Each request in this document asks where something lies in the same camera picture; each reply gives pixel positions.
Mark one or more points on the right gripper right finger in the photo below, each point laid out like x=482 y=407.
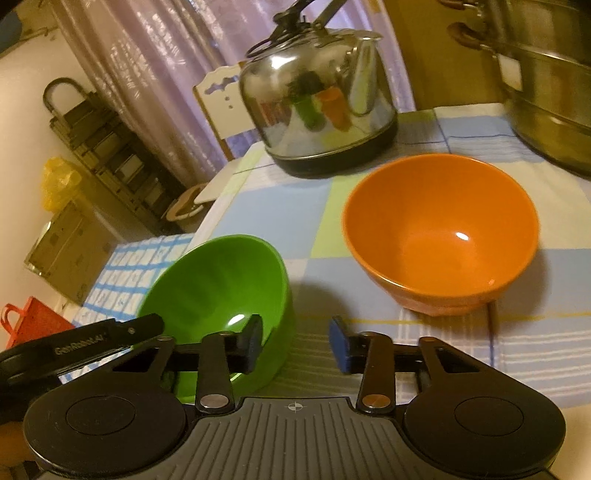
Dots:
x=374 y=356

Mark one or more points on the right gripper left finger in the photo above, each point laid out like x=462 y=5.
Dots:
x=215 y=358

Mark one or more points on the small green plastic bowl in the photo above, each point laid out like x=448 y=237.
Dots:
x=217 y=287

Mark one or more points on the person's left hand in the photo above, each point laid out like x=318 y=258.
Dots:
x=13 y=447

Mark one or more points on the red plastic basket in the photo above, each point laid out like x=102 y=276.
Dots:
x=33 y=321

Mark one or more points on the blue white patterned cloth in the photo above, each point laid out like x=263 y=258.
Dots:
x=127 y=276

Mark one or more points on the cardboard box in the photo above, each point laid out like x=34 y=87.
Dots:
x=71 y=251

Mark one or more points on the orange plastic bowl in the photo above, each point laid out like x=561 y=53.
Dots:
x=443 y=234

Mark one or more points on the round wooden stool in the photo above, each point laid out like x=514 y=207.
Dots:
x=185 y=212

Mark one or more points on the checkered pastel tablecloth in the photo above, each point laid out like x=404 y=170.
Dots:
x=537 y=332

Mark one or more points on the yellow plastic bag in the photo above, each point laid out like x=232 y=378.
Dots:
x=60 y=183

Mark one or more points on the dark stacked crates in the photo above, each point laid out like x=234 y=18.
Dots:
x=115 y=156

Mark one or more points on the stainless steel kettle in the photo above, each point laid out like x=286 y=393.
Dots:
x=319 y=97

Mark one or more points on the white wooden chair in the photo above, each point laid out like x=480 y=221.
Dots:
x=218 y=96

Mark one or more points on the lilac sheer curtain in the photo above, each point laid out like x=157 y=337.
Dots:
x=144 y=57

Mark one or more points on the stainless steel steamer pot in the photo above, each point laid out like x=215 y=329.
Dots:
x=542 y=49

